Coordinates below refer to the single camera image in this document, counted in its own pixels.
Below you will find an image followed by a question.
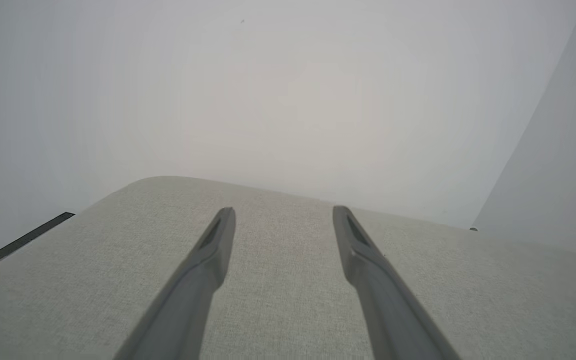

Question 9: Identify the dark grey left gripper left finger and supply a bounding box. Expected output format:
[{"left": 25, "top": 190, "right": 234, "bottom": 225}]
[{"left": 113, "top": 207, "right": 236, "bottom": 360}]

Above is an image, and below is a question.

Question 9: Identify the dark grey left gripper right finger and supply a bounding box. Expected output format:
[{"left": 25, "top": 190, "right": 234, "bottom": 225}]
[{"left": 332, "top": 205, "right": 461, "bottom": 360}]

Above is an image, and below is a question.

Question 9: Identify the black baseboard strip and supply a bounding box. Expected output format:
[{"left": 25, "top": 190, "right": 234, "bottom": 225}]
[{"left": 0, "top": 212, "right": 76, "bottom": 265}]

